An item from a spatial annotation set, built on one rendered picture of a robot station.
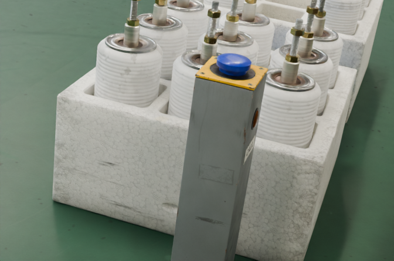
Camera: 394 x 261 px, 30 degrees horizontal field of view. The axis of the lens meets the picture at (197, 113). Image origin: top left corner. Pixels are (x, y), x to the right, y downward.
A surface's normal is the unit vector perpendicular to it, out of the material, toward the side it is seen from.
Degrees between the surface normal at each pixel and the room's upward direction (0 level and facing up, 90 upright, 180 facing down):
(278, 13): 90
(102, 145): 90
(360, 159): 0
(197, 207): 90
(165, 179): 90
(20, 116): 0
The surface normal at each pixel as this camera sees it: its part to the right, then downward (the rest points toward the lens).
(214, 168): -0.30, 0.37
